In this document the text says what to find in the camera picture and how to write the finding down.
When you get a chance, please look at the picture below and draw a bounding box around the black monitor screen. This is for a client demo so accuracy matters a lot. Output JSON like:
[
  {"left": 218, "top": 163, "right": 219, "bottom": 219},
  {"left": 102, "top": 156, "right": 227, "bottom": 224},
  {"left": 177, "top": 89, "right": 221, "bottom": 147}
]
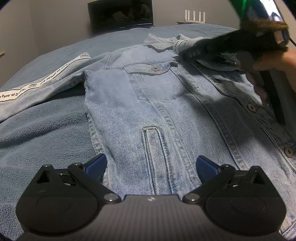
[{"left": 87, "top": 0, "right": 154, "bottom": 35}]

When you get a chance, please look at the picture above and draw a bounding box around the white wifi router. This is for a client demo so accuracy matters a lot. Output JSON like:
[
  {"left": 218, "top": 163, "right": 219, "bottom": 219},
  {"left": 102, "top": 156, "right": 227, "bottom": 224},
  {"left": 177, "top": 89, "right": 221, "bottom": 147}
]
[{"left": 185, "top": 9, "right": 206, "bottom": 24}]

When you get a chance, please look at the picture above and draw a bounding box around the person's right hand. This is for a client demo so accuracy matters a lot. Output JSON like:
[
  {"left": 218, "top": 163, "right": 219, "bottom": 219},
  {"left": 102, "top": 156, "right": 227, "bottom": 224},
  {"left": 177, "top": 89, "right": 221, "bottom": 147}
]
[{"left": 238, "top": 48, "right": 296, "bottom": 105}]

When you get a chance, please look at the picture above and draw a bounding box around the light blue denim jacket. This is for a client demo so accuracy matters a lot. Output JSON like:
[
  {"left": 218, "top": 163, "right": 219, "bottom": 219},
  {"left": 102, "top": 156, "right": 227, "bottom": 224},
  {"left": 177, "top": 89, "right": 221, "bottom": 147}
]
[{"left": 1, "top": 34, "right": 295, "bottom": 240}]

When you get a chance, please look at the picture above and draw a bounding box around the blue fleece bed blanket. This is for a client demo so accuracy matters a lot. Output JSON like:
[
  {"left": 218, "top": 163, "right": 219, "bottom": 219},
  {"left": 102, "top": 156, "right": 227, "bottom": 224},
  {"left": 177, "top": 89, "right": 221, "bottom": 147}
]
[{"left": 1, "top": 24, "right": 231, "bottom": 240}]

